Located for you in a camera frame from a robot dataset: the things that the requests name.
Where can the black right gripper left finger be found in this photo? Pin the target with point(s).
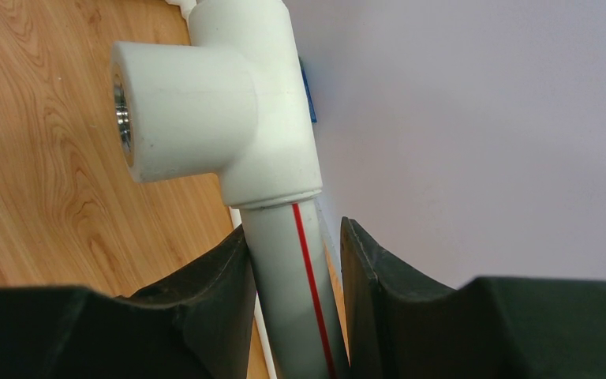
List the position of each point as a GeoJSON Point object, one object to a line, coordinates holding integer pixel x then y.
{"type": "Point", "coordinates": [194, 323]}

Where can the green blue small box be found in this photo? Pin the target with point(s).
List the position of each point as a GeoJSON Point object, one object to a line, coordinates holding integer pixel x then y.
{"type": "Point", "coordinates": [312, 112]}

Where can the white PVC pipe frame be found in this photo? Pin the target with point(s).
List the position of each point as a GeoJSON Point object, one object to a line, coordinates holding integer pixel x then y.
{"type": "Point", "coordinates": [233, 103]}

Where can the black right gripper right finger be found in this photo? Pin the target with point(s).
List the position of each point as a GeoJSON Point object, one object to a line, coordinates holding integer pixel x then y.
{"type": "Point", "coordinates": [404, 324]}

